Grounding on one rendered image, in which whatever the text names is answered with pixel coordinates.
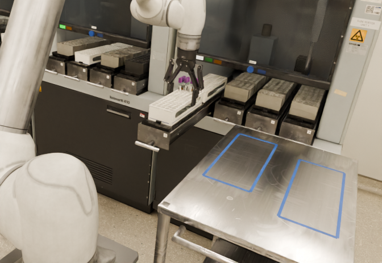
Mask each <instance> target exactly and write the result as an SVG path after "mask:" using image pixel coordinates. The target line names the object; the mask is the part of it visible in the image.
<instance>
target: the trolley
mask: <svg viewBox="0 0 382 263"><path fill-rule="evenodd" d="M357 188H358V160H355V159H353V158H349V157H345V156H341V155H338V154H335V153H331V152H328V151H324V150H321V149H318V148H314V147H310V146H307V145H304V144H300V143H297V142H293V141H290V140H286V139H283V138H280V137H276V136H272V135H269V134H266V133H262V132H259V131H255V130H251V129H249V128H245V127H241V126H237V125H235V126H233V128H232V129H231V130H229V132H228V133H227V134H226V135H225V136H224V137H223V138H222V139H221V140H220V141H219V142H218V143H217V144H216V145H215V146H214V148H213V149H212V150H211V151H210V152H209V153H208V154H207V155H206V156H205V157H204V158H203V159H202V160H201V161H200V162H199V163H198V164H197V165H196V166H195V167H194V168H193V169H192V170H191V171H190V172H189V173H188V175H187V176H186V177H185V178H184V179H183V180H182V181H181V182H180V183H179V184H178V185H177V186H176V187H175V188H174V189H173V190H172V191H171V192H170V193H169V194H168V195H167V196H166V197H165V198H164V199H163V200H162V202H161V203H160V204H159V205H158V207H157V211H158V212H159V213H158V220H157V231H156V242H155V253H154V259H153V263H165V258H166V252H167V242H168V234H169V224H170V218H171V217H172V218H174V219H176V220H179V221H181V222H184V223H186V224H188V225H191V226H193V227H196V228H198V229H201V230H203V231H205V232H208V233H210V234H212V235H214V236H213V242H212V246H211V250H208V249H206V248H204V247H201V246H199V245H197V244H195V243H192V242H190V241H187V240H185V239H183V238H181V235H182V234H183V233H184V232H185V231H186V228H185V226H183V225H181V226H180V227H179V228H178V230H177V231H176V233H175V234H174V235H173V237H172V239H171V240H172V241H173V242H175V243H178V244H180V245H182V246H184V247H186V248H189V249H191V250H193V251H195V252H198V253H200V254H202V255H204V256H206V258H205V259H204V261H203V263H277V262H274V261H272V260H270V259H267V258H265V257H263V256H266V257H268V258H271V259H273V260H275V261H278V262H280V263H354V262H355V232H356V203H357ZM220 238H222V239H225V240H227V241H230V242H232V243H234V244H237V245H239V246H241V247H244V248H247V249H249V250H251V251H254V252H256V253H258V254H261V255H263V256H260V255H258V254H256V253H253V252H250V251H248V250H246V249H243V248H241V247H238V246H236V245H234V244H231V243H228V242H226V241H224V240H221V239H220Z"/></svg>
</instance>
